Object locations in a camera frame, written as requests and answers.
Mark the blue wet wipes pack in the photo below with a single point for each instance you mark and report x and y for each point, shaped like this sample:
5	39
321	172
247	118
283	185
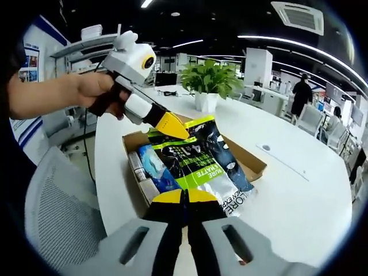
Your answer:
156	169

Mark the long ceiling light strip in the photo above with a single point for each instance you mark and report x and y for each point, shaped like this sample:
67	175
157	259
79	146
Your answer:
287	43

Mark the green plant in white pot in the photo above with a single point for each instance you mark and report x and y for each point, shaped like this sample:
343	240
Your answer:
211	77

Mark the silver tube bottle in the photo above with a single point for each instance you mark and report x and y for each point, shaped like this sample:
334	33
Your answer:
136	164

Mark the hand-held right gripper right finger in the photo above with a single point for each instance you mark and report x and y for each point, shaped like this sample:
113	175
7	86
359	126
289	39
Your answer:
204	230

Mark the short ceiling light strip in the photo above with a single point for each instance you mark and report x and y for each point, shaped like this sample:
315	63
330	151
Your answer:
146	3

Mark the black green soft pouch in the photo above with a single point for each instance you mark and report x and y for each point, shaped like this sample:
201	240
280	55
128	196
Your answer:
198	161

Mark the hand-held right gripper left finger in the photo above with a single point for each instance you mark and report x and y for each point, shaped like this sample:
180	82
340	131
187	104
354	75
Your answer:
164	230

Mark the white table socket strip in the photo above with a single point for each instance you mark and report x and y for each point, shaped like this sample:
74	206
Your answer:
281	161

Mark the wall poster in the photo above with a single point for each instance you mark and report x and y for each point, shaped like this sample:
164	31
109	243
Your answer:
30	63

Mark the white office chair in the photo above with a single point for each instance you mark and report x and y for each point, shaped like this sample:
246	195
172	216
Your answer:
309	118

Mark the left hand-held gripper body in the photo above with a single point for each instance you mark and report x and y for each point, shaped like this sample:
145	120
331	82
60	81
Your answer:
129	63

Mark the grey metal shelving rack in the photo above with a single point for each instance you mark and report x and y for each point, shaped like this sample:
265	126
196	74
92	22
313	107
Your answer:
86	46

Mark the black device on table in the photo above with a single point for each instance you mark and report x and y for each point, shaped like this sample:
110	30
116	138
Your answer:
168	92

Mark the person's left hand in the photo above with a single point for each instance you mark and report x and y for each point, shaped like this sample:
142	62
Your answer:
92	87

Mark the brown cardboard shoe box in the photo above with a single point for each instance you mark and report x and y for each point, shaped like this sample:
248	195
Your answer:
250	164

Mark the ceiling air conditioner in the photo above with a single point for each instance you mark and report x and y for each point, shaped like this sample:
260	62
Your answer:
299	17

